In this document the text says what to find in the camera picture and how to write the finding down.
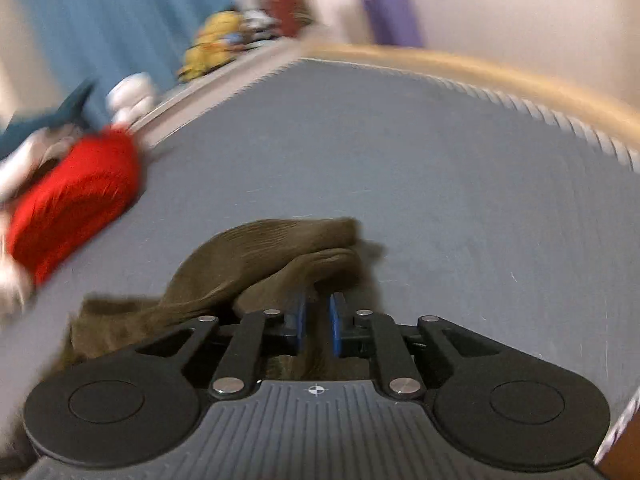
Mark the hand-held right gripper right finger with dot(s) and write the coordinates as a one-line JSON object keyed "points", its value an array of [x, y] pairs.
{"points": [[336, 325]]}

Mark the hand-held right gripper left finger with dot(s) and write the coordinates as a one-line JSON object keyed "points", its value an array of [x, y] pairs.
{"points": [[300, 322]]}

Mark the grey quilted mattress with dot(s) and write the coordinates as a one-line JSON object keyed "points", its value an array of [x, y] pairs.
{"points": [[400, 170]]}

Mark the white bedside ledge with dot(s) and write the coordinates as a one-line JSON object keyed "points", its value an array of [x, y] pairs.
{"points": [[220, 80]]}

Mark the red folded blanket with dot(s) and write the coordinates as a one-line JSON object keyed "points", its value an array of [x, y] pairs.
{"points": [[70, 200]]}

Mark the yellow plush toy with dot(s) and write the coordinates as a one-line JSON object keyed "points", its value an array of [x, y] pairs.
{"points": [[212, 40]]}

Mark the small white toy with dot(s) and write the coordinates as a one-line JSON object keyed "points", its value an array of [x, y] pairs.
{"points": [[254, 15]]}

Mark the purple object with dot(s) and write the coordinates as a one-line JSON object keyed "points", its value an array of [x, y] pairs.
{"points": [[392, 17]]}

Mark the dark blue cloth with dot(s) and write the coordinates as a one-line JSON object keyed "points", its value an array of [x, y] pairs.
{"points": [[60, 117]]}

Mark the dark red object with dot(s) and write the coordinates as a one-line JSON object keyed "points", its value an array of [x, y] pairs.
{"points": [[285, 2]]}

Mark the blue curtain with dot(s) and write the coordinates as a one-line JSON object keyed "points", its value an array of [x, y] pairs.
{"points": [[125, 20]]}

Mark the wooden bed frame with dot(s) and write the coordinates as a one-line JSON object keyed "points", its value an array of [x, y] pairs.
{"points": [[500, 67]]}

